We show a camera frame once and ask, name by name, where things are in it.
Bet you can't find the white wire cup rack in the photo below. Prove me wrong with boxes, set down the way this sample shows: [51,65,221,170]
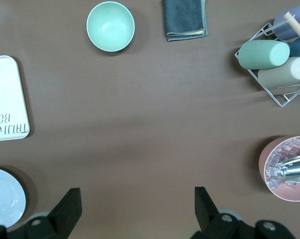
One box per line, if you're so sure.
[234,14,300,108]

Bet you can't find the purple cup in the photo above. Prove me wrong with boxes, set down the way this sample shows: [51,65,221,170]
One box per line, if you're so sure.
[274,3,300,41]

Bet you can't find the beige cup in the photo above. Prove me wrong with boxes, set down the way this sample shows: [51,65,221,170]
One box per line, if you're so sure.
[257,56,300,89]

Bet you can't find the metal ice scoop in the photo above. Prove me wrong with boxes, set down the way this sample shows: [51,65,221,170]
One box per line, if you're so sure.
[277,153,300,184]

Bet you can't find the folded grey cloth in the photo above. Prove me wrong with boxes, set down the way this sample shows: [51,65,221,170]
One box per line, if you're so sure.
[161,0,208,42]

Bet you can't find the pale lavender round plate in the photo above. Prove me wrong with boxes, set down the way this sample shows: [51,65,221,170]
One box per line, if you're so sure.
[0,166,27,229]

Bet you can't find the pink bowl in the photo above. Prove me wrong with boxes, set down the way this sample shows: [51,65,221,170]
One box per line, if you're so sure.
[258,135,300,202]

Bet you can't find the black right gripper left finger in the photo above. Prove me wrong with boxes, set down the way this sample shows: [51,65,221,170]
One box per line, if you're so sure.
[24,188,82,239]

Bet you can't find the mint green bowl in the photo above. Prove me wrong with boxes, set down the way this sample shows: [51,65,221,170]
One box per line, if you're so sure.
[86,1,136,52]

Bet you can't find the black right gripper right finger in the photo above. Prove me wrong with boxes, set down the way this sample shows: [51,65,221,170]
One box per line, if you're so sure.
[194,186,257,239]

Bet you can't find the clear ice cubes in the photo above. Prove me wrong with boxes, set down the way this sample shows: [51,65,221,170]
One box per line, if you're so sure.
[266,138,300,189]

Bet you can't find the cream tray with bear print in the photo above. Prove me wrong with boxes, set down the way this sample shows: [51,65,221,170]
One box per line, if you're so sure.
[0,55,31,142]

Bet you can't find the dark teal cup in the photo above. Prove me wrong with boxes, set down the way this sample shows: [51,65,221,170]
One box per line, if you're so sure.
[289,37,300,60]

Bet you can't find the green cup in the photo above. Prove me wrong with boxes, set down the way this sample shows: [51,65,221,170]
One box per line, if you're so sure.
[238,40,291,70]

